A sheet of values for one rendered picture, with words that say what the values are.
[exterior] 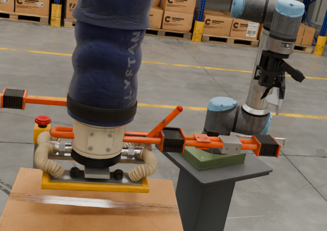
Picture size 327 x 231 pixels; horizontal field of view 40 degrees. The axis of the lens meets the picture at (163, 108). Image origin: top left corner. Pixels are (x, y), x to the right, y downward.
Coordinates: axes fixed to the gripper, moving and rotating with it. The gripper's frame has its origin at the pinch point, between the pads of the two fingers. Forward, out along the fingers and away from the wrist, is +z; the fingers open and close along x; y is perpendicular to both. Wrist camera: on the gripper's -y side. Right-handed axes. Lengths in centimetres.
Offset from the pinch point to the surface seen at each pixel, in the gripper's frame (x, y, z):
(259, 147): 4.9, 2.6, 13.5
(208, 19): -721, -184, 92
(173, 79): -451, -71, 135
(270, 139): 0.6, -2.9, 12.2
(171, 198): -3, 29, 41
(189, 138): 0.1, 27.1, 14.3
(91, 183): 15, 60, 25
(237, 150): 3.9, 10.1, 15.8
